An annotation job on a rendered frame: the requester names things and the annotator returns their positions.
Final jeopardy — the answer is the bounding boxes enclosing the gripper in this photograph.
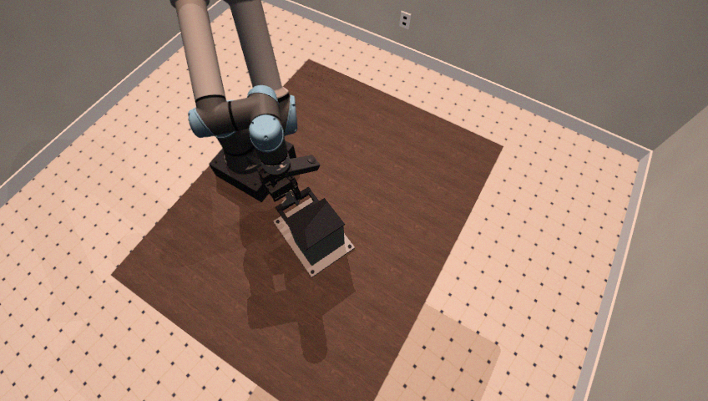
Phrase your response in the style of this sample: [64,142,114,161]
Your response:
[257,162,301,206]

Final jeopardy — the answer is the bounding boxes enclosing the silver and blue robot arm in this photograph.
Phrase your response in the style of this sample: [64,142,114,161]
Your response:
[170,0,320,177]

